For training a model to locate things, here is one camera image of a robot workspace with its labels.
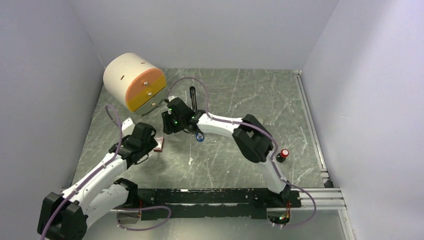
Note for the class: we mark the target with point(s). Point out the round white orange drawer box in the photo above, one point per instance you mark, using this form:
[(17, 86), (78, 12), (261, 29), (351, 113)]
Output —
[(135, 83)]

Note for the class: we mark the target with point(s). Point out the right side aluminium rail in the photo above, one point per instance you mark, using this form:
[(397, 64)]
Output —
[(325, 177)]

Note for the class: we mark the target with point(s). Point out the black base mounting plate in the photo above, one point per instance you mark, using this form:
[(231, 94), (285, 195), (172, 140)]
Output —
[(202, 211)]

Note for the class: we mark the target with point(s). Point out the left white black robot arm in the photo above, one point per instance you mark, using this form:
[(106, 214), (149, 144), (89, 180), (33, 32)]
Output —
[(69, 214)]

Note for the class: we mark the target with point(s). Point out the blue black stapler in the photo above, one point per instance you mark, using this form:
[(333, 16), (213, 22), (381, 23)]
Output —
[(192, 92)]

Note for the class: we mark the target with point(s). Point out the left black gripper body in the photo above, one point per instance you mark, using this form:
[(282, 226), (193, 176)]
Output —
[(147, 146)]

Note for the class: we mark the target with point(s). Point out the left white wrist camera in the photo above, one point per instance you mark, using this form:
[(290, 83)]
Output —
[(127, 126)]

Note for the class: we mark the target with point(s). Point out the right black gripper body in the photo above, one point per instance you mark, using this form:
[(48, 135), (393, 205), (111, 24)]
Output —
[(172, 124)]

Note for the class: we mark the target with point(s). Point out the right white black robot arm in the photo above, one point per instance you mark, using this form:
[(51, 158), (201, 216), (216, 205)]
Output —
[(253, 141)]

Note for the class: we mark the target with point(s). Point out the red staples box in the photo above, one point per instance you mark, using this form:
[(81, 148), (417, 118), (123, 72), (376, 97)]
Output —
[(160, 144)]

